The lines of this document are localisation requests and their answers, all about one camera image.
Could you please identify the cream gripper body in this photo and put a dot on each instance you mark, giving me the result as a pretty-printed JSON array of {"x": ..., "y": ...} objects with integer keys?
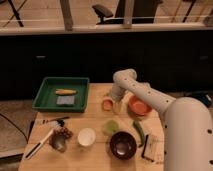
[{"x": 117, "y": 106}]

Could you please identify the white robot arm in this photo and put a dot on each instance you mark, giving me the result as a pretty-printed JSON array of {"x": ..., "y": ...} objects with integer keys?
[{"x": 187, "y": 123}]

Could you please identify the white paper cup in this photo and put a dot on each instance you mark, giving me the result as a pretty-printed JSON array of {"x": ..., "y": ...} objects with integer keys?
[{"x": 86, "y": 137}]

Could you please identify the silver metal cup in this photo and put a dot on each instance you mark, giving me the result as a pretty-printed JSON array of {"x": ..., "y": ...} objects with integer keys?
[{"x": 58, "y": 143}]

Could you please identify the orange plastic bowl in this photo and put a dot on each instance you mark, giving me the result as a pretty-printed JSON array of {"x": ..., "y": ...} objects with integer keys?
[{"x": 138, "y": 107}]

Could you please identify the green chili pepper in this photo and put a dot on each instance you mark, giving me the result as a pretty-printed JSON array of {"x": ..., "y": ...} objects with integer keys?
[{"x": 140, "y": 132}]

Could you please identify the dark maroon bowl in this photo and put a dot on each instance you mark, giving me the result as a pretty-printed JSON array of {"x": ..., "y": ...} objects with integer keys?
[{"x": 123, "y": 145}]

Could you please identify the green plastic tray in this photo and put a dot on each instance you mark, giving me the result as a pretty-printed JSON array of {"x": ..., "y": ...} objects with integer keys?
[{"x": 45, "y": 100}]

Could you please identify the tan scrub brush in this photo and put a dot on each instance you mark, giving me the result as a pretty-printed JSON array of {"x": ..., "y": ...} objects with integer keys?
[{"x": 150, "y": 147}]

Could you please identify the grey sponge in tray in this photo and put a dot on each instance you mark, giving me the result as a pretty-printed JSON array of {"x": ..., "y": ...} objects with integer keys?
[{"x": 65, "y": 100}]

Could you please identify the bunch of brown grapes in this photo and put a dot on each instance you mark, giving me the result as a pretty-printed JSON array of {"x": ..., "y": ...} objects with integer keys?
[{"x": 65, "y": 132}]

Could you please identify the yellow corn cob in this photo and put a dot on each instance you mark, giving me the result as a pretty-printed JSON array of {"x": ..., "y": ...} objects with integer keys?
[{"x": 65, "y": 92}]

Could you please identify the black fork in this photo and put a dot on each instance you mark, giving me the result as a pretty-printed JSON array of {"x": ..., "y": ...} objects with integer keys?
[{"x": 55, "y": 119}]

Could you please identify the black office chair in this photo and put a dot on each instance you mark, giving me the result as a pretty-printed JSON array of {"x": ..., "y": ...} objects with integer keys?
[{"x": 144, "y": 12}]

